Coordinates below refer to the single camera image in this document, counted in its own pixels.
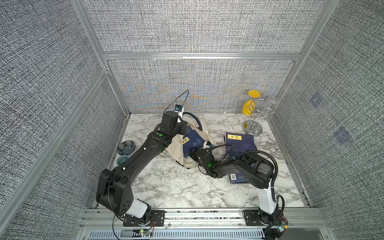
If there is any cream canvas tote bag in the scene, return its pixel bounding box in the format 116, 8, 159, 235
166, 112, 217, 169

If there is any purple blue book yellow label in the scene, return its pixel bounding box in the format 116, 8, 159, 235
225, 133, 257, 157

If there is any blue book with barcode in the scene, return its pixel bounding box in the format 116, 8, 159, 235
228, 173, 249, 184

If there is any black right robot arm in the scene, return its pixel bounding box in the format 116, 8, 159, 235
190, 149, 283, 226

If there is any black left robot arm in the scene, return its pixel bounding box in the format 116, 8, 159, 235
96, 111, 187, 224

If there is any dark flower shaped dish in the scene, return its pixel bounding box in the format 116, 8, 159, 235
117, 141, 136, 156

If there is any teal ceramic cup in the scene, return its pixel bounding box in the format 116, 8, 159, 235
116, 155, 130, 166

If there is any yellow wine glass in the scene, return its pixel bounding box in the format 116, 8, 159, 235
242, 90, 261, 116

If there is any clear wine glass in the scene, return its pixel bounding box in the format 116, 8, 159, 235
261, 95, 280, 121

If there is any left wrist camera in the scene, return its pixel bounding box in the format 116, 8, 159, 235
174, 105, 184, 118

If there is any black corrugated cable hose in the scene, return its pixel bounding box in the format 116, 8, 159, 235
206, 143, 286, 238

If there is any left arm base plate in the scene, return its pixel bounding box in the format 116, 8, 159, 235
123, 210, 166, 228

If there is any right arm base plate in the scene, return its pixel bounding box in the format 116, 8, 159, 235
242, 210, 270, 226

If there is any aluminium front rail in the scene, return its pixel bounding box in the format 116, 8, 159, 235
75, 208, 336, 240

